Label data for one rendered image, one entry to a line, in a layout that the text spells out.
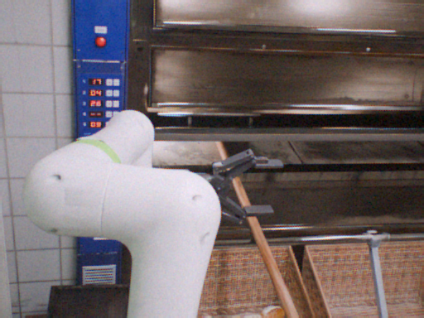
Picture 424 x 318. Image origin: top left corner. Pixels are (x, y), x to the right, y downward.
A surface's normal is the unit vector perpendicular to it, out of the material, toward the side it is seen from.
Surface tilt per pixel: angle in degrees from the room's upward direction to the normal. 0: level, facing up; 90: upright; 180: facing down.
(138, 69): 90
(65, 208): 72
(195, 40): 90
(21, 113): 90
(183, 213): 55
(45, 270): 90
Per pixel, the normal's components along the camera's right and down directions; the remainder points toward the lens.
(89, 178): 0.14, -0.54
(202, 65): 0.21, 0.19
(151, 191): -0.06, -0.48
